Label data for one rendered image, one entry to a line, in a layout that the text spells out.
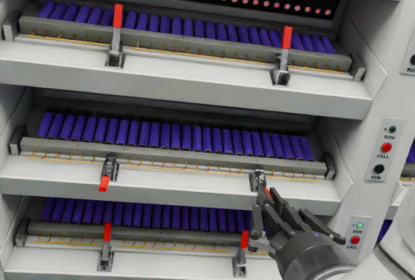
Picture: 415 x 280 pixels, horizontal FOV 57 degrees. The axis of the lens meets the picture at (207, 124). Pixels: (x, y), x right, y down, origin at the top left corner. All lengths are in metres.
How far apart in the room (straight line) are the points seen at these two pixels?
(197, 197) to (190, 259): 0.17
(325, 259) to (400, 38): 0.39
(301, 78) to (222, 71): 0.14
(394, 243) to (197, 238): 0.55
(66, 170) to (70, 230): 0.16
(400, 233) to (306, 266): 0.12
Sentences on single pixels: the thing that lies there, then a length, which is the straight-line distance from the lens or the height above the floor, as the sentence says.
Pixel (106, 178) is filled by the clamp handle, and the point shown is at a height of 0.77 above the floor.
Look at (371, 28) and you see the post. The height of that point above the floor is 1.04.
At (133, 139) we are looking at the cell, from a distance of 0.73.
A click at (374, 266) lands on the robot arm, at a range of 0.34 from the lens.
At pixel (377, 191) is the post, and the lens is 0.79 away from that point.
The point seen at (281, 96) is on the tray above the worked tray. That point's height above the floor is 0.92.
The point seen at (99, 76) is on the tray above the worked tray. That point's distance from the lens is 0.62.
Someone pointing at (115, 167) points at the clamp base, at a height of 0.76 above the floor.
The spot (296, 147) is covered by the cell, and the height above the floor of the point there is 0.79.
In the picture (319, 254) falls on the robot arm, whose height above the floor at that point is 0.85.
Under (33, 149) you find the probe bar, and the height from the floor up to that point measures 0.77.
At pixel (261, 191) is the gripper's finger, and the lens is 0.65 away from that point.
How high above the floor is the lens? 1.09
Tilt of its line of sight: 21 degrees down
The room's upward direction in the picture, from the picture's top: 8 degrees clockwise
